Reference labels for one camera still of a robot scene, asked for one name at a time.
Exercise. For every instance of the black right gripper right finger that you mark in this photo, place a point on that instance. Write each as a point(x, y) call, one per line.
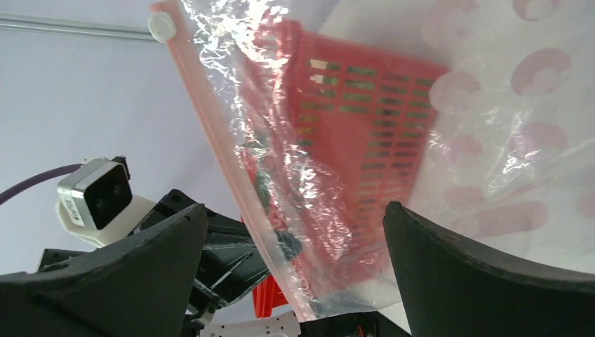
point(451, 285)

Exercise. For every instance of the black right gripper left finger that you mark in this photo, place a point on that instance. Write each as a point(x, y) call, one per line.
point(138, 286)

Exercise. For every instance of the red plastic shopping basket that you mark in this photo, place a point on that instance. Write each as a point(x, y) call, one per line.
point(335, 131)

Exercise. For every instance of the clear zip top bag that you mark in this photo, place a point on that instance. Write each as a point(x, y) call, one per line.
point(478, 115)

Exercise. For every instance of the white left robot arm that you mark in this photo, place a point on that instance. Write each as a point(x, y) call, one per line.
point(268, 296)

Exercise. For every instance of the aluminium frame rail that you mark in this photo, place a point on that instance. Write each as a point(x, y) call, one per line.
point(71, 27)

